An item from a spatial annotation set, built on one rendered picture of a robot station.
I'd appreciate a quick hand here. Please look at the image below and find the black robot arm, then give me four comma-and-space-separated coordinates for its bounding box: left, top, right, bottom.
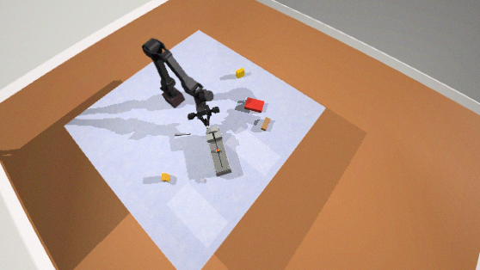
142, 39, 213, 117

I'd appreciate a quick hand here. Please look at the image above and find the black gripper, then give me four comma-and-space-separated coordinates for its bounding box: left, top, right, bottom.
187, 101, 220, 126

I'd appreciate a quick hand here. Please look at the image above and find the tan rectangular block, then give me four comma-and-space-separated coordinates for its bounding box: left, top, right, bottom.
261, 117, 271, 131

